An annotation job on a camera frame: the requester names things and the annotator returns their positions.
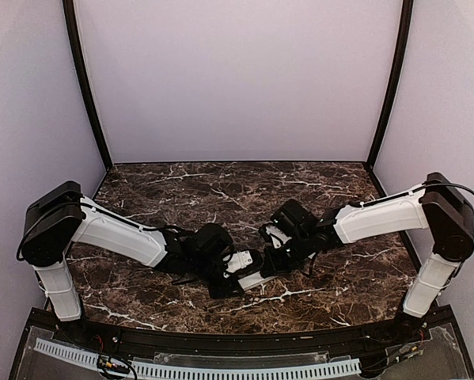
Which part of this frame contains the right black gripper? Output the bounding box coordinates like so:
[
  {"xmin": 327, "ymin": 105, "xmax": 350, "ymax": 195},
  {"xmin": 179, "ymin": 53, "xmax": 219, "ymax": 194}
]
[{"xmin": 261, "ymin": 231, "xmax": 313, "ymax": 276}]

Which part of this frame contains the white remote control body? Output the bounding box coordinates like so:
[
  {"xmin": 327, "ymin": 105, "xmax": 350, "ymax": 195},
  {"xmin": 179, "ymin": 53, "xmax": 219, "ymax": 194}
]
[{"xmin": 238, "ymin": 272, "xmax": 275, "ymax": 291}]

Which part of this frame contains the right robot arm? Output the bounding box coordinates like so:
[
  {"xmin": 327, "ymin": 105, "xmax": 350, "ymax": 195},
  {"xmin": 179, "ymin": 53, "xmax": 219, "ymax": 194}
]
[{"xmin": 260, "ymin": 172, "xmax": 474, "ymax": 344}]

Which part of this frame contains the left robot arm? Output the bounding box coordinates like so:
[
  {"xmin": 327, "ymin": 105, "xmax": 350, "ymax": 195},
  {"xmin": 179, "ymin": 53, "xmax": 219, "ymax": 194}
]
[{"xmin": 17, "ymin": 180, "xmax": 253, "ymax": 345}]

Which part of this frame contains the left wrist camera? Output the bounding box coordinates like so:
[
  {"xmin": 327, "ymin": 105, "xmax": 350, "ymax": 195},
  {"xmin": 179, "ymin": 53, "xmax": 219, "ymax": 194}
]
[{"xmin": 222, "ymin": 249, "xmax": 264, "ymax": 276}]

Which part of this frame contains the white slotted cable duct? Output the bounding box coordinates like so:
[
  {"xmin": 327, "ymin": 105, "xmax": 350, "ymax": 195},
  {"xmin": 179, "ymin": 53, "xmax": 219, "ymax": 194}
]
[{"xmin": 33, "ymin": 338, "xmax": 362, "ymax": 379}]

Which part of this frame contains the black front rail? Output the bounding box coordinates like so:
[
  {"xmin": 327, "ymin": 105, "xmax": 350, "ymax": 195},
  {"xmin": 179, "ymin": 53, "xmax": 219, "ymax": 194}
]
[{"xmin": 43, "ymin": 315, "xmax": 430, "ymax": 358}]

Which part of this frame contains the right black frame post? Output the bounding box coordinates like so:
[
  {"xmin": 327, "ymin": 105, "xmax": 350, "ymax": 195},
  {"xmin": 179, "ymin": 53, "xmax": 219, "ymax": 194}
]
[{"xmin": 365, "ymin": 0, "xmax": 415, "ymax": 171}]

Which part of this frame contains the black frame post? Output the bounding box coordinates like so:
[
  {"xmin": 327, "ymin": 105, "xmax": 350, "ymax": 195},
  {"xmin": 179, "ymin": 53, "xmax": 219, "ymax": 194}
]
[
  {"xmin": 365, "ymin": 0, "xmax": 415, "ymax": 171},
  {"xmin": 62, "ymin": 0, "xmax": 113, "ymax": 172}
]

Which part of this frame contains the left black frame post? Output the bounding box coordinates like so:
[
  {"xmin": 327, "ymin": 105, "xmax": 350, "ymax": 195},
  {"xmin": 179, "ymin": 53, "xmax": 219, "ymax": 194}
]
[{"xmin": 62, "ymin": 0, "xmax": 113, "ymax": 172}]

